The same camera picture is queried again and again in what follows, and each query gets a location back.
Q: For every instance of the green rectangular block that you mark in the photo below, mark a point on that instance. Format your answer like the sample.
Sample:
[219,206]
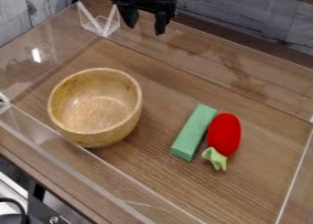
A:
[192,131]

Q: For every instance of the clear acrylic tray wall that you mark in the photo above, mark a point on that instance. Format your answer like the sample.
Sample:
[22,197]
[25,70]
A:
[133,183]

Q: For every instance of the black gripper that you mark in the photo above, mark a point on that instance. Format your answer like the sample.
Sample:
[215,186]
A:
[163,9]

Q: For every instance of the red plush fruit green leaf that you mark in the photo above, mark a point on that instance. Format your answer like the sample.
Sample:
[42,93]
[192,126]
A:
[222,140]

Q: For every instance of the wooden bowl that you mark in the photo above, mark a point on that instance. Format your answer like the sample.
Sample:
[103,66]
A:
[95,106]

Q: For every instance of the black metal table leg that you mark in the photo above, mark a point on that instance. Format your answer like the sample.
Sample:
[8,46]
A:
[36,190]

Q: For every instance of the clear acrylic corner bracket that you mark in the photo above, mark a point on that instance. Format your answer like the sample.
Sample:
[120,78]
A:
[100,25]

